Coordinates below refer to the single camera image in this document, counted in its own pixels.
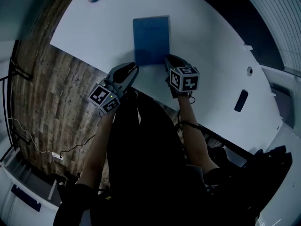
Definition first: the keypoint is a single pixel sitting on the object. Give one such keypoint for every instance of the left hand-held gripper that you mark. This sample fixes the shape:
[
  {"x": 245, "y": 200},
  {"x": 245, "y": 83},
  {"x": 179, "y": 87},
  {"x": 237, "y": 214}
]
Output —
[{"x": 110, "y": 88}]

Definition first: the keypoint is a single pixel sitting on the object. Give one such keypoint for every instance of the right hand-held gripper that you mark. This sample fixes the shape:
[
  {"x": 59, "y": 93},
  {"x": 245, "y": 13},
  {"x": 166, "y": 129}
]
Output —
[{"x": 183, "y": 78}]

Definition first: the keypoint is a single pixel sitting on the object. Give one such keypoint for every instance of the blue notebook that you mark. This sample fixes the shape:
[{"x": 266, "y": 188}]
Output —
[{"x": 151, "y": 39}]

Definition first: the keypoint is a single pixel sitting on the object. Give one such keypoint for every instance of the person's left forearm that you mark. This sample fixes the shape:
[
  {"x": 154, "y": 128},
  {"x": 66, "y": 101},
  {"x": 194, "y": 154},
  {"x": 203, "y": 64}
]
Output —
[{"x": 94, "y": 147}]

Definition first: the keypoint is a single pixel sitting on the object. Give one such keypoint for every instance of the person's right forearm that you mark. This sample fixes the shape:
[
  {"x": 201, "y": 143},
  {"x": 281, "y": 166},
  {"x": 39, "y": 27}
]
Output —
[{"x": 196, "y": 135}]

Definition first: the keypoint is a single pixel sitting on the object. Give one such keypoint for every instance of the black smartphone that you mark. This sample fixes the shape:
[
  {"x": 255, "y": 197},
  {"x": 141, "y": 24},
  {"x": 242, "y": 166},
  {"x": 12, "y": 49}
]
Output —
[{"x": 241, "y": 100}]

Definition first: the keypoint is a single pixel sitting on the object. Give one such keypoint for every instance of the white table grommet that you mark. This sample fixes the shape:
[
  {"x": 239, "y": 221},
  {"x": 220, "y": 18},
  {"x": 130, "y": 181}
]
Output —
[{"x": 249, "y": 71}]

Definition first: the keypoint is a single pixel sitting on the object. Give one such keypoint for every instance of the white power strip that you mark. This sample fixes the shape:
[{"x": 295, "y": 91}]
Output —
[{"x": 57, "y": 155}]

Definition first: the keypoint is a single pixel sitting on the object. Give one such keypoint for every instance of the person's black clothing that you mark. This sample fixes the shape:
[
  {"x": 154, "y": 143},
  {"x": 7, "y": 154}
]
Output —
[{"x": 150, "y": 168}]

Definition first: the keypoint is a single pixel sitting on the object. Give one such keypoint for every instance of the black metal rack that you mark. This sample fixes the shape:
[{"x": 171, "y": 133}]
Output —
[{"x": 14, "y": 79}]

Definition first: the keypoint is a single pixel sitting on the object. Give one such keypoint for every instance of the black office chair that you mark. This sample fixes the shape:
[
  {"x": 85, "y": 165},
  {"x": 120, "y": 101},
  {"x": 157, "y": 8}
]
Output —
[{"x": 263, "y": 171}]

